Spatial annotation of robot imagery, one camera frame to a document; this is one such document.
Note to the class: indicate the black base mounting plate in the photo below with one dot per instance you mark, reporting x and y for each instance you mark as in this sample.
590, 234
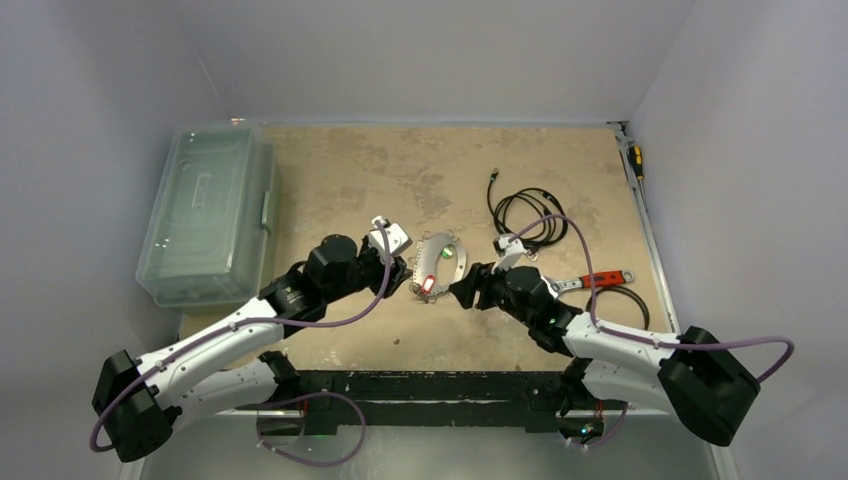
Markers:
534, 401

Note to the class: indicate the red handled adjustable wrench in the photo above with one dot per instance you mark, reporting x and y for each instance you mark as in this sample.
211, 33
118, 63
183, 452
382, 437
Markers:
602, 279

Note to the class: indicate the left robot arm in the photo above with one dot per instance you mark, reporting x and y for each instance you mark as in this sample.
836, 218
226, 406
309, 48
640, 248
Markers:
141, 401

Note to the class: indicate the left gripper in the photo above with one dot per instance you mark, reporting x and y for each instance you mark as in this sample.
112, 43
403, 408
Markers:
398, 271

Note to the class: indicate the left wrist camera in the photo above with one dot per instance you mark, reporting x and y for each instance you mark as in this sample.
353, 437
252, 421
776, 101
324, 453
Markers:
388, 238

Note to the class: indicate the green tagged key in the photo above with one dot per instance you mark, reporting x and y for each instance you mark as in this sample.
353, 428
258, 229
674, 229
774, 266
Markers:
448, 252

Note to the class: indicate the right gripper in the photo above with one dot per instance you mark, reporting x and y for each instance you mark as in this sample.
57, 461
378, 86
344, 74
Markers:
485, 285

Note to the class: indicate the yellow handled screwdriver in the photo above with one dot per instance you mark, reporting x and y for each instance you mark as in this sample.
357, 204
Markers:
635, 160

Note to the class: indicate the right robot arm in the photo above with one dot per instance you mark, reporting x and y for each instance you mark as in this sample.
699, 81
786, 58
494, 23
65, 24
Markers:
689, 375

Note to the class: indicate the translucent green storage box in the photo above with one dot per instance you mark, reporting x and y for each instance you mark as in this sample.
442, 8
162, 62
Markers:
214, 213

